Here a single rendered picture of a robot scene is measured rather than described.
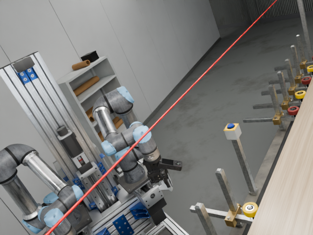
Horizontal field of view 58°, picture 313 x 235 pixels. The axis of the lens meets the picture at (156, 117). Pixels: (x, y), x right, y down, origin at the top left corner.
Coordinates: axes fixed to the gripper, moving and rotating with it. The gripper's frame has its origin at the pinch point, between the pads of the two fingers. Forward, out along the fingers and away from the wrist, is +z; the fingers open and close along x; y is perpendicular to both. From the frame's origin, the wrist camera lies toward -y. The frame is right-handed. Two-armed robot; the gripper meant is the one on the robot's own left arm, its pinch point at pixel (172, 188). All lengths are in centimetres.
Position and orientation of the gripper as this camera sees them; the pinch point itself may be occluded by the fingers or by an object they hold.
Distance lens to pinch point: 141.3
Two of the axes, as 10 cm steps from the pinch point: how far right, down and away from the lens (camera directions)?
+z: 3.6, 8.4, 4.1
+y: -9.3, 3.0, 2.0
